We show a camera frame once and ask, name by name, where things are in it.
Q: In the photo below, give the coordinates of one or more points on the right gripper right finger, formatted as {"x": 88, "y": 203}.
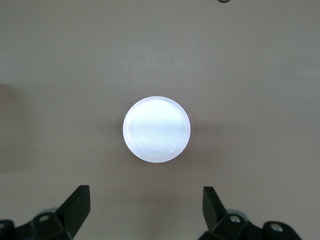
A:
{"x": 217, "y": 215}

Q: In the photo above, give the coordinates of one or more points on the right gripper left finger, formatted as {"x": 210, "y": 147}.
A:
{"x": 72, "y": 212}

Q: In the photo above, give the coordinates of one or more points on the pink round plate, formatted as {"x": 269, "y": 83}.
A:
{"x": 156, "y": 130}

